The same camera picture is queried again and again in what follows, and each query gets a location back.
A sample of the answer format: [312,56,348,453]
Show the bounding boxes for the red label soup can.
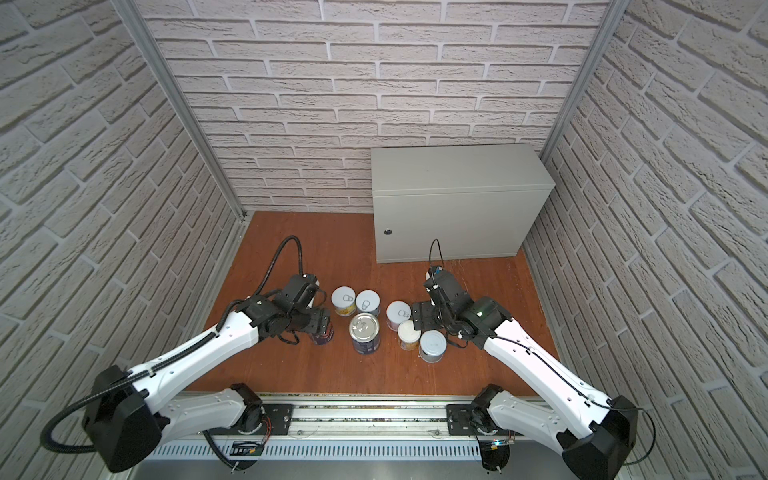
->
[309,323,334,345]

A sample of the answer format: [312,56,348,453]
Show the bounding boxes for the blue Progresso soup can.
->
[349,313,380,355]

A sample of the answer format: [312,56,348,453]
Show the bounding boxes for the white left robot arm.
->
[83,296,331,473]

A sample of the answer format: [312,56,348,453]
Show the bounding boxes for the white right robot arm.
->
[411,297,639,479]

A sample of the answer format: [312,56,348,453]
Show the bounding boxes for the orange can white lid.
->
[397,320,421,351]

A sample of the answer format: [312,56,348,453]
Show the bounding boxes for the pink label can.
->
[386,300,411,332]

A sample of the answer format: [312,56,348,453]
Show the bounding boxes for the yellow label can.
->
[331,286,357,317]

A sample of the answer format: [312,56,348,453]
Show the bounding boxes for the white grey label can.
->
[355,289,381,317]

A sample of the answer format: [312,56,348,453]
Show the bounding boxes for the grey metal cabinet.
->
[371,144,555,263]

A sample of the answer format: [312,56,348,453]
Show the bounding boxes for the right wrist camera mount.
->
[424,267,473,324]

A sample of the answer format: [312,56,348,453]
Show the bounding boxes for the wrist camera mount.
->
[274,274,319,312]
[424,267,473,324]

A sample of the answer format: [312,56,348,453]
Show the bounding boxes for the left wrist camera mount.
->
[274,274,319,312]

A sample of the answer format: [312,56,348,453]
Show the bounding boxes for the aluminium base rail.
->
[150,392,569,463]

